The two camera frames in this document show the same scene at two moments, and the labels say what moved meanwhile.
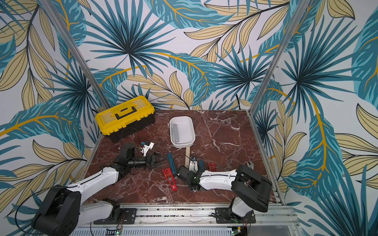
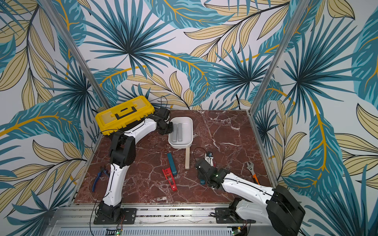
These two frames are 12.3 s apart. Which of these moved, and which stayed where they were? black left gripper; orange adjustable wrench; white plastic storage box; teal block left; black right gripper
Moved: black right gripper; black left gripper
Stayed: orange adjustable wrench; teal block left; white plastic storage box
